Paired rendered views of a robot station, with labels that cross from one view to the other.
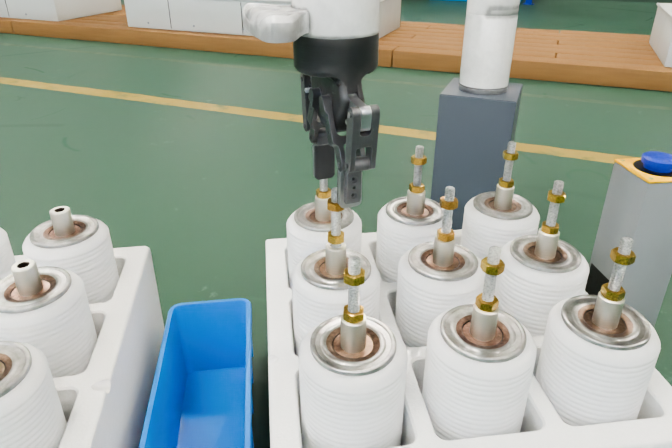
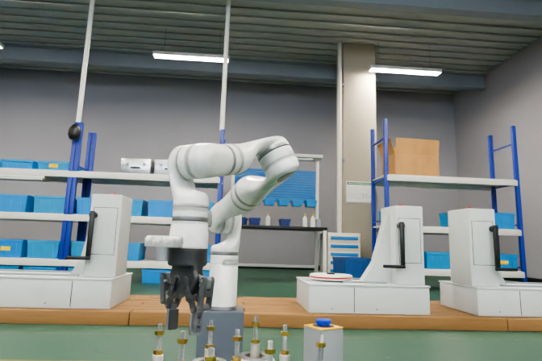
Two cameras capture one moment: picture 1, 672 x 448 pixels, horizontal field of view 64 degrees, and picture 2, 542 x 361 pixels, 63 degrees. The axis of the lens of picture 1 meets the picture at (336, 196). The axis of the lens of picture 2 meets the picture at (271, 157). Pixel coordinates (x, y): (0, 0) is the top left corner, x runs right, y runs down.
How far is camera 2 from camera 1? 0.45 m
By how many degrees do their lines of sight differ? 45
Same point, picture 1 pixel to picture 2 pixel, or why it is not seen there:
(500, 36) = (231, 275)
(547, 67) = not seen: hidden behind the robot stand
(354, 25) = (201, 242)
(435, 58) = (163, 316)
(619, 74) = (285, 318)
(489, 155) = (231, 350)
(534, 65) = not seen: hidden behind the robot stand
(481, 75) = (222, 299)
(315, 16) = (185, 238)
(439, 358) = not seen: outside the picture
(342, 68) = (195, 261)
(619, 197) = (310, 344)
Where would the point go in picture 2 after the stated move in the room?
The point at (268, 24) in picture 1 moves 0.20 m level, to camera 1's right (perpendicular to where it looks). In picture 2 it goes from (171, 239) to (272, 242)
